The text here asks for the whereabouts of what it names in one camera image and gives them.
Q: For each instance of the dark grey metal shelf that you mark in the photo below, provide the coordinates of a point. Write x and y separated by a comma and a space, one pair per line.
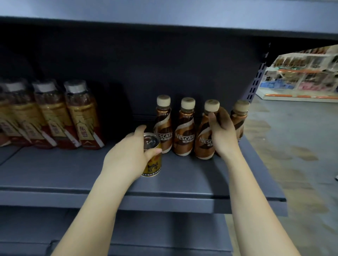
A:
66, 171

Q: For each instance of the person's left hand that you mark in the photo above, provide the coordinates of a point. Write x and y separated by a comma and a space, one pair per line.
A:
124, 158

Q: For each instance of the person's left forearm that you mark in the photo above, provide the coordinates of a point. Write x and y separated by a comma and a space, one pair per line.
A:
92, 219

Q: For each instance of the person's right forearm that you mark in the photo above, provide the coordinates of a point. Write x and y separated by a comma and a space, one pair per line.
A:
253, 211

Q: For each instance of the gold drink can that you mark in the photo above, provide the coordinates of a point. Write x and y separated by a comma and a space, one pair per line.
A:
153, 164

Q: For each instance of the white metal rack orange trim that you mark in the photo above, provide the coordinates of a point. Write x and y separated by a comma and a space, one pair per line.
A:
298, 76

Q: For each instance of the person's right hand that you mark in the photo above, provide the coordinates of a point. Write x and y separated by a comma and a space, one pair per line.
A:
227, 139

